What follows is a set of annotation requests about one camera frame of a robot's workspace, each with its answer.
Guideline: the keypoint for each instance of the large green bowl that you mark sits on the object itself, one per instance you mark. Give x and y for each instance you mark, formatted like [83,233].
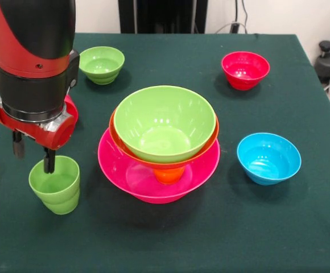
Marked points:
[165,125]

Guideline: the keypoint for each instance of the large orange bowl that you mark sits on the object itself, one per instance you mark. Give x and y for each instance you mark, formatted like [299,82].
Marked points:
[118,139]

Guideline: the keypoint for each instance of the small blue bowl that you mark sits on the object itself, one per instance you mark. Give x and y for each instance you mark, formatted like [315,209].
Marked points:
[267,162]

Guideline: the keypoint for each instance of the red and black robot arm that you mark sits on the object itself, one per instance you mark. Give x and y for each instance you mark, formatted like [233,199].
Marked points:
[31,57]

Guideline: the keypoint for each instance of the large pink bowl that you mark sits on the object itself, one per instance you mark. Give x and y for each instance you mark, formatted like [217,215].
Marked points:
[111,167]

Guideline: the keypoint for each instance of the green cup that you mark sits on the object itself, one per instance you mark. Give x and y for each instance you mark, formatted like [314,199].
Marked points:
[55,187]

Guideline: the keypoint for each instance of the small green bowl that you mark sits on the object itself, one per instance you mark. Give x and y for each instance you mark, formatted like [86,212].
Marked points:
[102,64]

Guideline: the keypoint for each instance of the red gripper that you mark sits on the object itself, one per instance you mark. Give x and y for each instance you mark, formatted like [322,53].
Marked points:
[51,135]

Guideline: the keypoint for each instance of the black power plug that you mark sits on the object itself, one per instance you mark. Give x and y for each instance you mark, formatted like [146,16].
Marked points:
[235,28]

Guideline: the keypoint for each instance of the small red bowl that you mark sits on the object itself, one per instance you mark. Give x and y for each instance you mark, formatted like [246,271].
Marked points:
[244,69]

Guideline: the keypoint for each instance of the red cup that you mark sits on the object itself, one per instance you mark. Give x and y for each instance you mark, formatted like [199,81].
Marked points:
[72,109]

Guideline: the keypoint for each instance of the orange cup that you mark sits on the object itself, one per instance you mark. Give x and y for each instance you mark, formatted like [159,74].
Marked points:
[169,176]

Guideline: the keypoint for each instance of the dark green tablecloth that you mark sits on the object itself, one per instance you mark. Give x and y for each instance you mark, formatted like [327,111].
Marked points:
[165,233]

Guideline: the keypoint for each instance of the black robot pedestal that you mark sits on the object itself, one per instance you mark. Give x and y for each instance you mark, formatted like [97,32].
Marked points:
[165,14]

